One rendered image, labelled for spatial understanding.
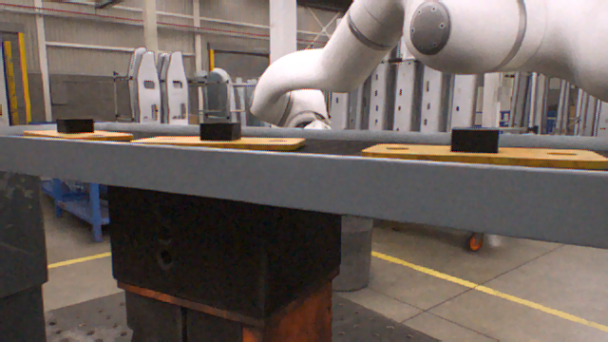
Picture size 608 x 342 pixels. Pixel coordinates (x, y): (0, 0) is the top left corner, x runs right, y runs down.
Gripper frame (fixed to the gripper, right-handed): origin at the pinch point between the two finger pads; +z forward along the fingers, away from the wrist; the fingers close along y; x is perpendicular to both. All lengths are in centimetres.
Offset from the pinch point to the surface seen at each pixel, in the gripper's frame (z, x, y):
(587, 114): -525, -500, -102
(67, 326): -11, 10, 67
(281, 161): 45, 27, -22
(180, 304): 42.1, 23.6, -10.7
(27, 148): 38, 33, -11
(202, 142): 38.4, 27.2, -16.8
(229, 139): 37.7, 26.2, -17.4
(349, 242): -153, -129, 90
